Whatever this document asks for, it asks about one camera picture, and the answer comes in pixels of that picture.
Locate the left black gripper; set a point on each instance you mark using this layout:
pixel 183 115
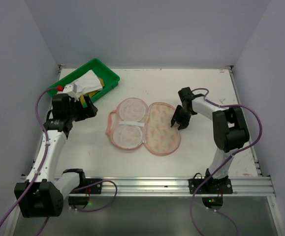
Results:
pixel 83 110

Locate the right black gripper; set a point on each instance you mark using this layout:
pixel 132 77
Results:
pixel 181 114

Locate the yellow bra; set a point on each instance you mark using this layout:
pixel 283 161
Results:
pixel 92 90

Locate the white bra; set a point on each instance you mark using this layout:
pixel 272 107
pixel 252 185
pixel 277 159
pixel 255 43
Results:
pixel 88 82

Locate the carrot print laundry bag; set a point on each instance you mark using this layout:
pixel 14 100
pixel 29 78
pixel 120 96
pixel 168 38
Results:
pixel 134 123

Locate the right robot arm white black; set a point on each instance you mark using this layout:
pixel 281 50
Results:
pixel 230 134

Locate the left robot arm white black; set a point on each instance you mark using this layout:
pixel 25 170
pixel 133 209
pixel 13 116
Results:
pixel 41 195

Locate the green plastic tray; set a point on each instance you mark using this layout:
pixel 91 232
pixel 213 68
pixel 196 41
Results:
pixel 109 78

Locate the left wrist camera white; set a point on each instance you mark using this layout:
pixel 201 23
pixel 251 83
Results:
pixel 71 90

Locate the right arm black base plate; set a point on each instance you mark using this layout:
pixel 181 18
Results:
pixel 216 187

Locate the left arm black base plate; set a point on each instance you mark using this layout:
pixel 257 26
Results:
pixel 81 198

